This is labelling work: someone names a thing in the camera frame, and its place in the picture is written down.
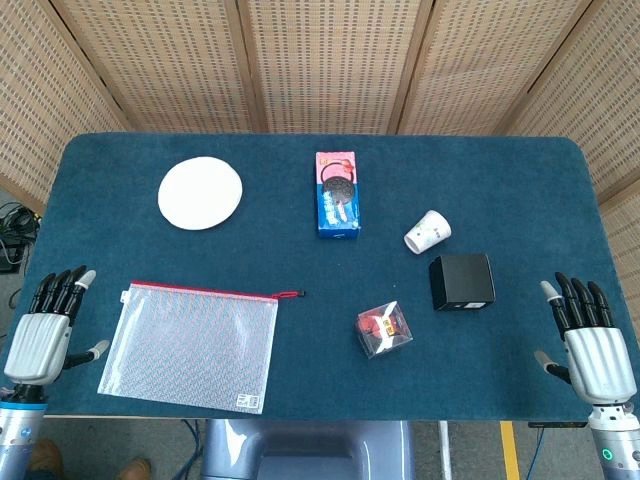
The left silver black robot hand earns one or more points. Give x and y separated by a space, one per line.
37 345

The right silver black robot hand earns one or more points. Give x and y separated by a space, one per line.
597 360

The white mesh zipper pouch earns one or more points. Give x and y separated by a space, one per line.
190 345

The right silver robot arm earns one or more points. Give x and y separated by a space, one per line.
615 445

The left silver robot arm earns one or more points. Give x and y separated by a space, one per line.
20 430

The black bar under table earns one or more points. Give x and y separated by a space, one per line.
557 424

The brown shoe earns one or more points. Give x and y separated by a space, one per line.
46 460
134 469

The black cardboard box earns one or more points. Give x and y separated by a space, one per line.
462 280

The white table leg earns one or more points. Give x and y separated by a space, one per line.
445 450

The white printed paper cup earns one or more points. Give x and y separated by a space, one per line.
427 232

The clear plastic box red contents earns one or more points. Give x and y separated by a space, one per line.
384 330

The white round plate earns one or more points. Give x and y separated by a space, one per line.
200 192

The blue felt table cover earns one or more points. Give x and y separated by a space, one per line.
300 265

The blue-grey robot torso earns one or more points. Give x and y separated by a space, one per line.
300 450

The pink blue cookie box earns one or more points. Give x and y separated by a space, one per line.
338 200

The woven wood folding screen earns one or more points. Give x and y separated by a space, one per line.
330 60

